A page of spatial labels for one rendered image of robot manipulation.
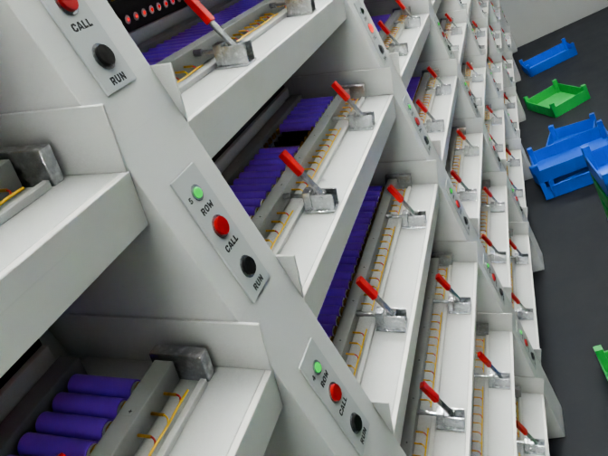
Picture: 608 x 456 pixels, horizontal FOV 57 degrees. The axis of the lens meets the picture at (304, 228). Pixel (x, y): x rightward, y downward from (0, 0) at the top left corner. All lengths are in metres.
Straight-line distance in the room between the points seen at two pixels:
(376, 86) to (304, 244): 0.51
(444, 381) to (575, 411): 0.71
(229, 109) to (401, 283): 0.42
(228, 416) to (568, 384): 1.33
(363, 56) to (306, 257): 0.54
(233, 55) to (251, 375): 0.35
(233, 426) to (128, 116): 0.25
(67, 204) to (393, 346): 0.49
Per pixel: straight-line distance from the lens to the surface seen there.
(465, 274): 1.19
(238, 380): 0.49
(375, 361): 0.74
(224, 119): 0.56
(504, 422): 1.17
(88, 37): 0.46
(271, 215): 0.67
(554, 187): 2.47
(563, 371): 1.73
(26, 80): 0.44
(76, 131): 0.43
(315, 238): 0.64
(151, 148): 0.45
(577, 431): 1.59
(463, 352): 1.02
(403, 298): 0.84
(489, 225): 1.70
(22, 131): 0.46
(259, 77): 0.65
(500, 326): 1.33
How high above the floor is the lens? 1.19
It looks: 20 degrees down
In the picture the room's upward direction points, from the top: 32 degrees counter-clockwise
